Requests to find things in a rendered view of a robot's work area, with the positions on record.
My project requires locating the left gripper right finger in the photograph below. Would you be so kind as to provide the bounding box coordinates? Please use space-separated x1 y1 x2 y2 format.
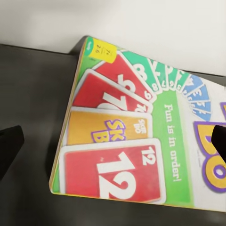
211 125 226 163

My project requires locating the board game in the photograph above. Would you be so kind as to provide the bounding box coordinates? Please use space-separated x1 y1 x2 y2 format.
49 37 226 212

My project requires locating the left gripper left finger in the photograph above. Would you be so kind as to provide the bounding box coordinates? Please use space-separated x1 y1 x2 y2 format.
0 125 24 182

